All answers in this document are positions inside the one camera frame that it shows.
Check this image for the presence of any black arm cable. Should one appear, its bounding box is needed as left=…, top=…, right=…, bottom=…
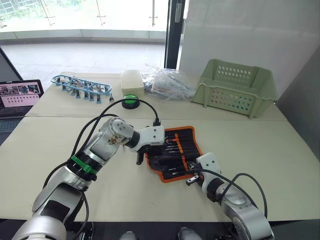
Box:
left=42, top=98, right=163, bottom=240
left=189, top=169, right=268, bottom=220

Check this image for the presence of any clear plastic bag of cables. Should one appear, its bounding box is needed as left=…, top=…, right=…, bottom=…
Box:
left=140, top=63, right=197, bottom=101

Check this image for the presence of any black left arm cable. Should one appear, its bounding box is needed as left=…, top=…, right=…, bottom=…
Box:
left=42, top=98, right=163, bottom=240

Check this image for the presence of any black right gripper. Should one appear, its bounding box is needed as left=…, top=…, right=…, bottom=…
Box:
left=175, top=161, right=205, bottom=187

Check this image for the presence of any black door frame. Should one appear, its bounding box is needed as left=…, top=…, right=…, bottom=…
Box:
left=163, top=0, right=187, bottom=70

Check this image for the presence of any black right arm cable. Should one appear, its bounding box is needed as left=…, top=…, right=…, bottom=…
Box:
left=189, top=169, right=268, bottom=220

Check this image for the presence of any green push button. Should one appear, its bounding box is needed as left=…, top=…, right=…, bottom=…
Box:
left=121, top=94, right=141, bottom=110

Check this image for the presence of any blue clip drying hanger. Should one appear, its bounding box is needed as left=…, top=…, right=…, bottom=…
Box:
left=50, top=74, right=113, bottom=104

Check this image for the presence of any pale green perforated basket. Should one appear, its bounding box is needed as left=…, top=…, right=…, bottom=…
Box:
left=191, top=58, right=279, bottom=120

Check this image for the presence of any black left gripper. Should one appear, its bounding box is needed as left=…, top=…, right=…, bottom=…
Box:
left=135, top=144, right=164, bottom=166

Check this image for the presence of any dark grey panel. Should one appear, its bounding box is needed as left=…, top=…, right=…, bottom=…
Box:
left=0, top=46, right=24, bottom=82

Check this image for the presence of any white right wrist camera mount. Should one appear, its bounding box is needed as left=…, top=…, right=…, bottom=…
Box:
left=195, top=152, right=223, bottom=198

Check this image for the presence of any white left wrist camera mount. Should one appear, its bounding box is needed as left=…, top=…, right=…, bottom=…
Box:
left=129, top=125, right=166, bottom=153

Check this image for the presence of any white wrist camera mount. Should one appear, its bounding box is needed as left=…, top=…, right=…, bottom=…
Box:
left=129, top=125, right=166, bottom=153
left=195, top=152, right=223, bottom=198

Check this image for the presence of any black orange-trimmed tool roll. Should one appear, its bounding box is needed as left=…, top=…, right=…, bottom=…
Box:
left=144, top=125, right=204, bottom=184

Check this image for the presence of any black laptop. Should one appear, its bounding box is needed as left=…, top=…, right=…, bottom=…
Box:
left=0, top=79, right=45, bottom=147

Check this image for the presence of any metal glass railing bracket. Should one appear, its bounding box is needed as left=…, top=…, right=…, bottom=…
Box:
left=41, top=0, right=56, bottom=27
left=149, top=0, right=159, bottom=27
left=96, top=0, right=107, bottom=26

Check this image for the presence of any white rectangular box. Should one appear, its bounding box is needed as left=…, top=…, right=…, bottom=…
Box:
left=119, top=69, right=145, bottom=98

